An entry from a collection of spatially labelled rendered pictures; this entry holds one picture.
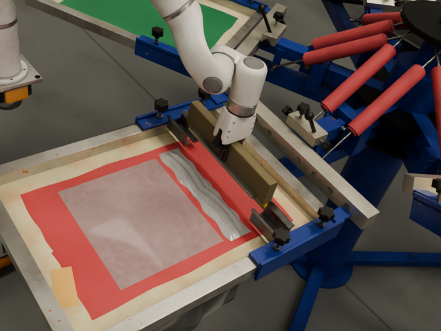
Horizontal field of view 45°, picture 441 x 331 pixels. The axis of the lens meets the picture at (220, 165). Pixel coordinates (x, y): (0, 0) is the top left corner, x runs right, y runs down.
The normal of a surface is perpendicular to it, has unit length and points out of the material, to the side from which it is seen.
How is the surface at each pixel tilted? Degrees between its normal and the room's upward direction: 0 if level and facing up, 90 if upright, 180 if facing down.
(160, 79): 0
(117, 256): 0
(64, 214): 0
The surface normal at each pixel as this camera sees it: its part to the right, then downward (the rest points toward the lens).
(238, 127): 0.52, 0.67
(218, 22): 0.18, -0.71
